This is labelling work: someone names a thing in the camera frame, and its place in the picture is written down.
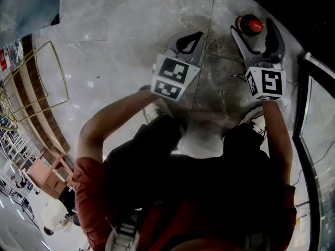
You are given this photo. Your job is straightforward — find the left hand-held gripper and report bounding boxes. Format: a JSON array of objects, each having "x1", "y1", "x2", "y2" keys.
[{"x1": 150, "y1": 31, "x2": 205, "y2": 101}]

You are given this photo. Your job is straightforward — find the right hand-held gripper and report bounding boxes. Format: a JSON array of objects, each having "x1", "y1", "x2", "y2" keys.
[{"x1": 230, "y1": 17, "x2": 287, "y2": 102}]

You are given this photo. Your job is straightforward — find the dark red-capped soda bottle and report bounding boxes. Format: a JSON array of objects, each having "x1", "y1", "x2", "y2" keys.
[{"x1": 234, "y1": 14, "x2": 264, "y2": 37}]

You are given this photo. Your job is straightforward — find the person's left forearm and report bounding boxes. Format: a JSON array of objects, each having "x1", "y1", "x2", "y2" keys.
[{"x1": 76, "y1": 89, "x2": 161, "y2": 164}]

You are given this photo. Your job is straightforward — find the person's right forearm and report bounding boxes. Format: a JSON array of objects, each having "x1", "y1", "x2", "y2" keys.
[{"x1": 261, "y1": 99, "x2": 294, "y2": 189}]

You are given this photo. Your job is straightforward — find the grey marble floor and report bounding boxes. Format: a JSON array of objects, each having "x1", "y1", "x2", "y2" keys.
[{"x1": 0, "y1": 0, "x2": 319, "y2": 219}]

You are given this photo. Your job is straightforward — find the person's white right shoe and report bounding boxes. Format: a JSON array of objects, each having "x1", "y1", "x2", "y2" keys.
[{"x1": 238, "y1": 106, "x2": 267, "y2": 137}]

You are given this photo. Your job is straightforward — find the person's white shoe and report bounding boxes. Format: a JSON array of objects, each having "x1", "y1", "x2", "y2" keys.
[
  {"x1": 142, "y1": 98, "x2": 175, "y2": 127},
  {"x1": 238, "y1": 106, "x2": 267, "y2": 137}
]

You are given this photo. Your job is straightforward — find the person's white left shoe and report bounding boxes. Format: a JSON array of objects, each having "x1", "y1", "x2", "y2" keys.
[{"x1": 142, "y1": 98, "x2": 175, "y2": 127}]

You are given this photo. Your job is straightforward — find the person's black trousers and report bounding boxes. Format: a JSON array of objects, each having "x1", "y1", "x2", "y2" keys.
[{"x1": 103, "y1": 113, "x2": 287, "y2": 219}]

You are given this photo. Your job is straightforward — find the blue-grey glass table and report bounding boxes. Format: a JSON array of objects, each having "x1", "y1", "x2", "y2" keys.
[{"x1": 0, "y1": 0, "x2": 61, "y2": 45}]

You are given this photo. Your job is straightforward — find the light wooden box stool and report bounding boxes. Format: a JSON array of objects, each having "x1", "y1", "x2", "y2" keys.
[{"x1": 25, "y1": 150, "x2": 75, "y2": 200}]

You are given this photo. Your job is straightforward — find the grey chest-mounted device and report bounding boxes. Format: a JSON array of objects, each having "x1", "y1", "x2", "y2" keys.
[{"x1": 106, "y1": 213, "x2": 141, "y2": 251}]

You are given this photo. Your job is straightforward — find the white display shelf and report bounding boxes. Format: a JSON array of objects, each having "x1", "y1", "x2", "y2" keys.
[{"x1": 0, "y1": 112, "x2": 36, "y2": 168}]

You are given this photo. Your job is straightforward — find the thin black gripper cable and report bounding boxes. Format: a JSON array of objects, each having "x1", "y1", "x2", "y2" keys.
[{"x1": 229, "y1": 73, "x2": 249, "y2": 83}]

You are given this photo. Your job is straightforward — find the black floor cable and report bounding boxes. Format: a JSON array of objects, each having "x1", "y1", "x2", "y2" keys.
[{"x1": 291, "y1": 144, "x2": 335, "y2": 188}]

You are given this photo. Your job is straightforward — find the gold wire chair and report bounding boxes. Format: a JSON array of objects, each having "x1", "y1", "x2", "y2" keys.
[{"x1": 0, "y1": 40, "x2": 69, "y2": 131}]

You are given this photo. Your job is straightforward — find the red wall poster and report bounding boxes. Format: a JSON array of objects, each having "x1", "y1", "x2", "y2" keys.
[{"x1": 0, "y1": 48, "x2": 12, "y2": 72}]

